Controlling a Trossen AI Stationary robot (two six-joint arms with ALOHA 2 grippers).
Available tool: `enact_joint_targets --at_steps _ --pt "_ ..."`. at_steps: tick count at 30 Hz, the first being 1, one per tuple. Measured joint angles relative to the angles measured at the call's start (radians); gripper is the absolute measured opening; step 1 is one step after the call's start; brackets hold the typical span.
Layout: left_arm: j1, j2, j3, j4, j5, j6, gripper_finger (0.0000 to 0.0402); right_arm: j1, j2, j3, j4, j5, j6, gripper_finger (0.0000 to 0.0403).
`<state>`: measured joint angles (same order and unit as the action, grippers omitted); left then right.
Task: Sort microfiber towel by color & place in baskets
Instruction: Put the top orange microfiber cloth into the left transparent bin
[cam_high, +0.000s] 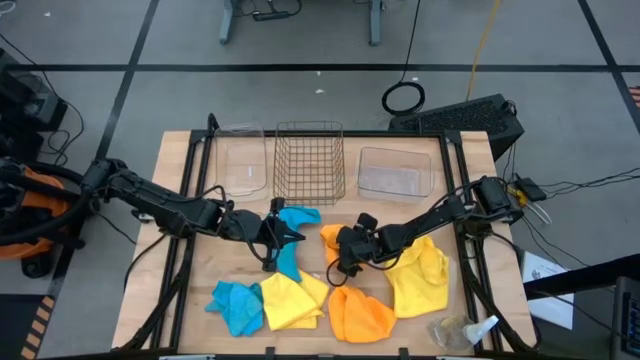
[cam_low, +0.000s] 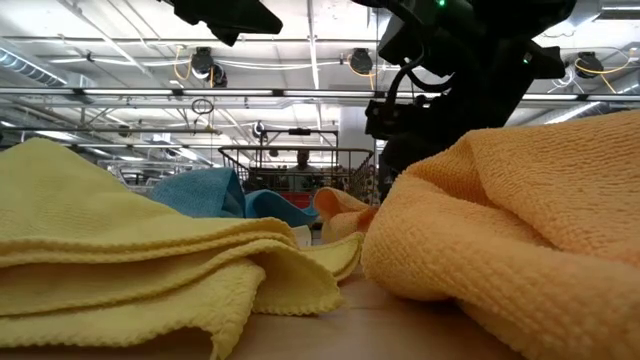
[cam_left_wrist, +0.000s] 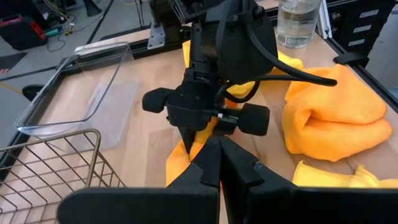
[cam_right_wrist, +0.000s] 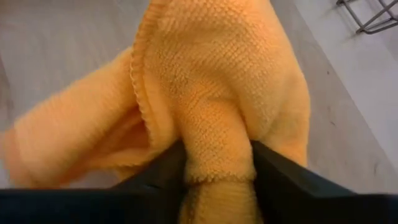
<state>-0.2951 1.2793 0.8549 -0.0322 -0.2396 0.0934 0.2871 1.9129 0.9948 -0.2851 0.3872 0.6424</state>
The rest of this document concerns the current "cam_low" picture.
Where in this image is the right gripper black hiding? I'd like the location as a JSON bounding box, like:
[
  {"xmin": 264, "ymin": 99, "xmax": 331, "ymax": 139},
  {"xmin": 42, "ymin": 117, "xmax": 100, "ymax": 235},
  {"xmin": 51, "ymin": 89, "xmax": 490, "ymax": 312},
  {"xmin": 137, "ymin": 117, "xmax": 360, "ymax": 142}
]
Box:
[{"xmin": 365, "ymin": 79, "xmax": 521, "ymax": 201}]

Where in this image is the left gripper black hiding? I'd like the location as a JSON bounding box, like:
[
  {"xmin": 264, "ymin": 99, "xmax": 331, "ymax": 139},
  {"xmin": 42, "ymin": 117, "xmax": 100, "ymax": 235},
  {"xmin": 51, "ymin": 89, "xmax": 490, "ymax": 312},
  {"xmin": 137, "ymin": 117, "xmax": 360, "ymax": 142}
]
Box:
[{"xmin": 159, "ymin": 0, "xmax": 284, "ymax": 48}]

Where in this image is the orange microfiber towel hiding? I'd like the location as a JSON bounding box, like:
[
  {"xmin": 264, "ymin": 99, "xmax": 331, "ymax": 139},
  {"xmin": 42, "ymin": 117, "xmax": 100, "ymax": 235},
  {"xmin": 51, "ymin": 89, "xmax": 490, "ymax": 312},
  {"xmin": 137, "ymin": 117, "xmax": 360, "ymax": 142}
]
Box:
[
  {"xmin": 313, "ymin": 187, "xmax": 380, "ymax": 245},
  {"xmin": 360, "ymin": 110, "xmax": 640, "ymax": 360}
]

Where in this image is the blue microfiber towel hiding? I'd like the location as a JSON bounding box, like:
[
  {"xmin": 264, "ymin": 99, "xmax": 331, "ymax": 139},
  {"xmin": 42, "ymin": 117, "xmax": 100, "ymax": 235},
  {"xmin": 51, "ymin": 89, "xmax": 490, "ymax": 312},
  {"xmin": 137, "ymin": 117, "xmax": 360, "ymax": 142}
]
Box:
[
  {"xmin": 243, "ymin": 189, "xmax": 320, "ymax": 229},
  {"xmin": 151, "ymin": 167, "xmax": 247, "ymax": 220}
]

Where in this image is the yellow microfiber towel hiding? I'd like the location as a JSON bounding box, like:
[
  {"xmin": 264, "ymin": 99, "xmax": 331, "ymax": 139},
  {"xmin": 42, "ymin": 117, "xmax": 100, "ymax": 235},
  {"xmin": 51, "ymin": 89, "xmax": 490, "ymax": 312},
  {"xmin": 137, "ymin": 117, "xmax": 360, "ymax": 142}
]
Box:
[
  {"xmin": 0, "ymin": 137, "xmax": 301, "ymax": 269},
  {"xmin": 0, "ymin": 231, "xmax": 366, "ymax": 360}
]

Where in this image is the person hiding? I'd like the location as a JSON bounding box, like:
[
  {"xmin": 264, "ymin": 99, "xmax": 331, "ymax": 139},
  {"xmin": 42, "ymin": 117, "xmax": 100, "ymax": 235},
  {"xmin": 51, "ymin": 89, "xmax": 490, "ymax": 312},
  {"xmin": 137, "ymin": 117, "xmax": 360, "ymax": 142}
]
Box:
[{"xmin": 283, "ymin": 148, "xmax": 325, "ymax": 194}]

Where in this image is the long ceiling light bar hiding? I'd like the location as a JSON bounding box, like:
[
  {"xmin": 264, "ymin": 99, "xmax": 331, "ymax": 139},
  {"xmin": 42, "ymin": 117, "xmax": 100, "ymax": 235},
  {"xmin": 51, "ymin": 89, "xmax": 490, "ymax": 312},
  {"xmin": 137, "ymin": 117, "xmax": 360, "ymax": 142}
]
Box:
[{"xmin": 0, "ymin": 87, "xmax": 640, "ymax": 102}]

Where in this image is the red box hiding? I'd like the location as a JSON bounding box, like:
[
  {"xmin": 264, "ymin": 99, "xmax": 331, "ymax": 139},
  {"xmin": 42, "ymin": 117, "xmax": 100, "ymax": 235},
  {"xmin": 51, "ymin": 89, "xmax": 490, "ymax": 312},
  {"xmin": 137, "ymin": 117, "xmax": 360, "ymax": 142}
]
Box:
[{"xmin": 281, "ymin": 192, "xmax": 314, "ymax": 210}]

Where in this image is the black background workstation frame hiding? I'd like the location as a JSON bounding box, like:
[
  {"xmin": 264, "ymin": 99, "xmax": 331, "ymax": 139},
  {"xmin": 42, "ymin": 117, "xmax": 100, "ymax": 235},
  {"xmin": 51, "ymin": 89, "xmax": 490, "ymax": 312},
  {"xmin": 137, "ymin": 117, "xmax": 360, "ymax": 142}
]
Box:
[{"xmin": 258, "ymin": 128, "xmax": 340, "ymax": 151}]

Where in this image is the silver ceiling duct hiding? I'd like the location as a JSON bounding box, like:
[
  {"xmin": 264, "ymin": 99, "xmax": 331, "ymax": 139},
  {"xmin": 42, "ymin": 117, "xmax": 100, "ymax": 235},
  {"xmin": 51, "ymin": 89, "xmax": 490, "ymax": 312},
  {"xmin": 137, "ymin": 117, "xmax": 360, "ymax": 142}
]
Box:
[
  {"xmin": 542, "ymin": 97, "xmax": 640, "ymax": 126},
  {"xmin": 0, "ymin": 47, "xmax": 69, "ymax": 87}
]

